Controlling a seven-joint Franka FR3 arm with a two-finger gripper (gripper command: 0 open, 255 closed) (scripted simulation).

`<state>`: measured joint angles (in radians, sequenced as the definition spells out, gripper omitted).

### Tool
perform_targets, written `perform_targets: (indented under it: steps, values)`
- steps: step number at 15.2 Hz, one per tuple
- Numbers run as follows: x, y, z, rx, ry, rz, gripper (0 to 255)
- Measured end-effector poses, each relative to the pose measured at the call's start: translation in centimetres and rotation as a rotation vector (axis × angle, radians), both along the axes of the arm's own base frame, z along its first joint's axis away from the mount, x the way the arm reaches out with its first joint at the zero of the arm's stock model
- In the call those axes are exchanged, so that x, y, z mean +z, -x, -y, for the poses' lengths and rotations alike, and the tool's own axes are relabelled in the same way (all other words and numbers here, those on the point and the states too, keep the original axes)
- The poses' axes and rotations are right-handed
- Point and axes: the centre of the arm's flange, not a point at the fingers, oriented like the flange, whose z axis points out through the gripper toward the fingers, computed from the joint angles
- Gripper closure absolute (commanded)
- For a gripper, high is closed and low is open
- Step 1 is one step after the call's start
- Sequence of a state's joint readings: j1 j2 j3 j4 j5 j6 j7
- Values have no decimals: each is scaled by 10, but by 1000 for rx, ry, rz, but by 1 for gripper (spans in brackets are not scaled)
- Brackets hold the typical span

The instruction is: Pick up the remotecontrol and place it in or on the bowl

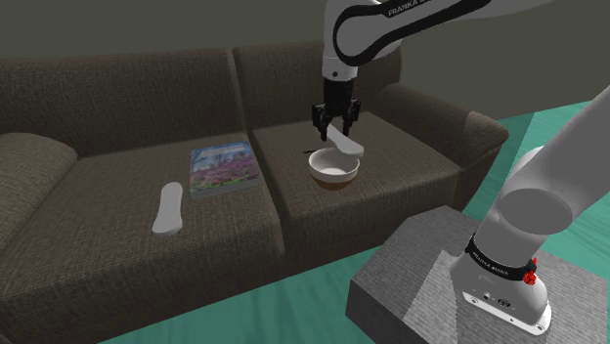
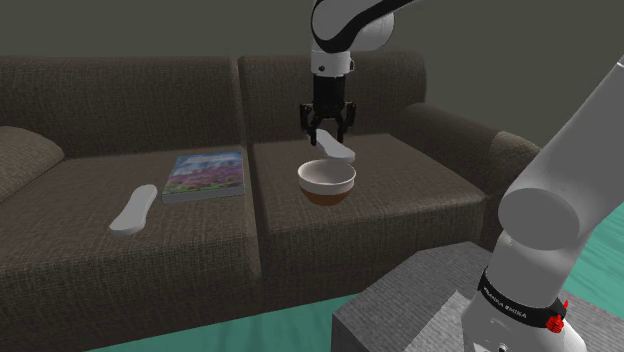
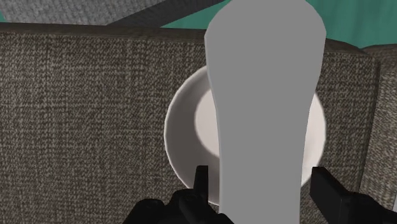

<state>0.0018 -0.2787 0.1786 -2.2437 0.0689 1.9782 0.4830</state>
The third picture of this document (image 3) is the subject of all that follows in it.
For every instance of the white plate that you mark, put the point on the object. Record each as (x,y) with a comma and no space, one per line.
(186,133)

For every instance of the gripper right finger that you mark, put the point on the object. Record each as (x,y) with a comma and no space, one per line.
(338,198)

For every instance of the grey-brown fabric sofa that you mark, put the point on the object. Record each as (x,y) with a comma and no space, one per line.
(86,118)

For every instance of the grey tall vase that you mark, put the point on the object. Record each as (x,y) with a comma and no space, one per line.
(263,108)

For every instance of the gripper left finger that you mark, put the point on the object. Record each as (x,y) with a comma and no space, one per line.
(192,206)

